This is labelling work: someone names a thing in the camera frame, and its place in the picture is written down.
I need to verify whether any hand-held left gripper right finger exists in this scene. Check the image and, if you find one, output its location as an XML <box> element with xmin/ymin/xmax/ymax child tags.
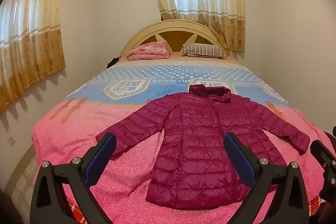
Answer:
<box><xmin>223</xmin><ymin>132</ymin><xmax>310</xmax><ymax>224</ymax></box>

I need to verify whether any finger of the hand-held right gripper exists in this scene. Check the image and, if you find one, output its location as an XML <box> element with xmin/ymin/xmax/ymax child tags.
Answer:
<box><xmin>310</xmin><ymin>139</ymin><xmax>336</xmax><ymax>204</ymax></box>

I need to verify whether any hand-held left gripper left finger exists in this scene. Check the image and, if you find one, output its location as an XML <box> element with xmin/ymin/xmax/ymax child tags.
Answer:
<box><xmin>30</xmin><ymin>132</ymin><xmax>117</xmax><ymax>224</ymax></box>

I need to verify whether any magenta quilted puffer jacket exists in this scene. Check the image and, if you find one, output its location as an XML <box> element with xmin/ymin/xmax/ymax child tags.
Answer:
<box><xmin>95</xmin><ymin>84</ymin><xmax>311</xmax><ymax>210</ymax></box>

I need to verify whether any bed with pink-blue bedspread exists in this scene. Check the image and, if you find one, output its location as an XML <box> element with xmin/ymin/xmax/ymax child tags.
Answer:
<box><xmin>31</xmin><ymin>59</ymin><xmax>329</xmax><ymax>224</ymax></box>

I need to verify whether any dark cloth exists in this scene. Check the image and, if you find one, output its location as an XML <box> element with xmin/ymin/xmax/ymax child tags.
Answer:
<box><xmin>106</xmin><ymin>57</ymin><xmax>121</xmax><ymax>69</ymax></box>

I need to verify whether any striped pillow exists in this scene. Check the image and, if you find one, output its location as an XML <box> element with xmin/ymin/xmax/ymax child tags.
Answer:
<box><xmin>181</xmin><ymin>43</ymin><xmax>228</xmax><ymax>59</ymax></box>

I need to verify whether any folded pink floral blanket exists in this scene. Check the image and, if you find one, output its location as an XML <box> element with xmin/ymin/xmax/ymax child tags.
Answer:
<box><xmin>127</xmin><ymin>41</ymin><xmax>171</xmax><ymax>61</ymax></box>

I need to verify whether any cream wooden headboard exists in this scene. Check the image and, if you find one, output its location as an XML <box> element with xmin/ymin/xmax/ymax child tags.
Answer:
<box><xmin>120</xmin><ymin>20</ymin><xmax>235</xmax><ymax>58</ymax></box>

